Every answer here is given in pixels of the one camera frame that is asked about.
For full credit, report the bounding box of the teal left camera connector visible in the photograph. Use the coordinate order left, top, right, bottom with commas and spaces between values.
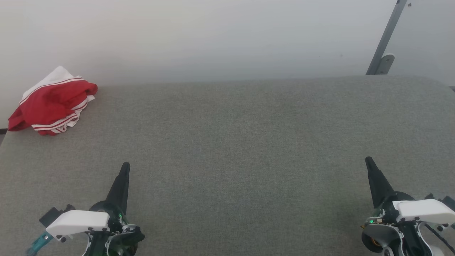
26, 231, 54, 256

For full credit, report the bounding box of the red and white garment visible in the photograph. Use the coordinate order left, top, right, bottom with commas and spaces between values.
8, 66, 98, 136

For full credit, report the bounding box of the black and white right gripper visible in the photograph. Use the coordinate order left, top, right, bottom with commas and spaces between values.
365, 156, 455, 226

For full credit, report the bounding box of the small post base bracket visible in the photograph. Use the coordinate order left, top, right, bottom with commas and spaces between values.
375, 53, 395, 75

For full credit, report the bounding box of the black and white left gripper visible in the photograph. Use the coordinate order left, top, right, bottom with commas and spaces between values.
45, 162, 131, 243

